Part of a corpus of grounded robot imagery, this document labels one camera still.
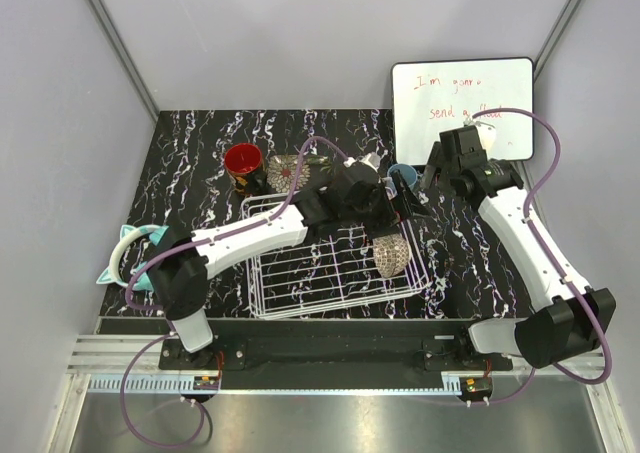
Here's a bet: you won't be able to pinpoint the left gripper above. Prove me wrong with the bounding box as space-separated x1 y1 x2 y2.
342 171 430 240

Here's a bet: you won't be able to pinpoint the brown patterned bowl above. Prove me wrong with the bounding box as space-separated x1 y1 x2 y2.
372 234 411 279

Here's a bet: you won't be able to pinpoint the black floral square plate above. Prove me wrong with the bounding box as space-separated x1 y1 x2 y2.
267 155 333 194

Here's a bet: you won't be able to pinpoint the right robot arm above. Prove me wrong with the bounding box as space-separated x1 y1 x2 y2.
424 124 616 370

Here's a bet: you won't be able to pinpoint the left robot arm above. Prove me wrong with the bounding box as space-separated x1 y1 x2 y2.
142 162 428 369

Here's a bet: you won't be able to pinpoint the light blue cup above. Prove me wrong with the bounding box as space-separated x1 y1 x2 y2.
387 163 420 190

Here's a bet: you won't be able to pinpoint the white whiteboard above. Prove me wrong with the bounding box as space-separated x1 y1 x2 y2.
391 57 533 166

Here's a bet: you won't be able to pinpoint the red and black mug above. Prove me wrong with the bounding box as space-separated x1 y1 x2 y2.
224 143 267 196

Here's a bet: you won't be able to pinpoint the black marble mat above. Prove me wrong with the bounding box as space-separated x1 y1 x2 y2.
97 107 546 320

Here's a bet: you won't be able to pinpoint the teal cat-ear headphones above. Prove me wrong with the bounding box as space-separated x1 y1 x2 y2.
95 223 169 292

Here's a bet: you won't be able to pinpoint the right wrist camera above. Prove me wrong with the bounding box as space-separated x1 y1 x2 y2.
464 118 497 152

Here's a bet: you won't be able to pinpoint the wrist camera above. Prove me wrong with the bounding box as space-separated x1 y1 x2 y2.
464 118 497 152
343 153 381 171

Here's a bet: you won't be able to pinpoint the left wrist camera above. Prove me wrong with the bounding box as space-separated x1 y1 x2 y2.
343 153 381 171

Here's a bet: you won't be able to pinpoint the white wire dish rack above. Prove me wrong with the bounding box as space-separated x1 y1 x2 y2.
246 221 430 320

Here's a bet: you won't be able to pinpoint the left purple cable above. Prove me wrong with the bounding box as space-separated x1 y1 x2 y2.
119 136 351 449

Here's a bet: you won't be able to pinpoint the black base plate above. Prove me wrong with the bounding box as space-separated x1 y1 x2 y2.
159 319 513 391

